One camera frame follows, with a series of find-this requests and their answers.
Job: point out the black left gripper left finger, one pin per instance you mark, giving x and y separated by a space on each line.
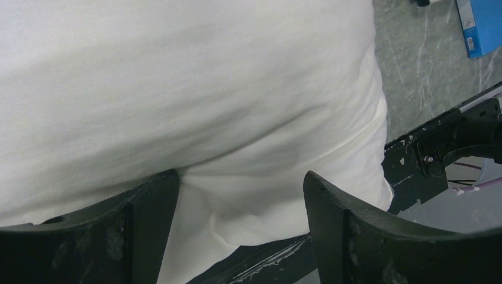
119 240

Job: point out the white pillow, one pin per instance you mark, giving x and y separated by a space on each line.
242 98

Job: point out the blue foam block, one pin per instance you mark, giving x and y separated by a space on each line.
481 25

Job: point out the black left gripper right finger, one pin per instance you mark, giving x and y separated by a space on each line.
355 242

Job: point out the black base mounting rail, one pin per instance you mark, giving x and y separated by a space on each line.
414 165

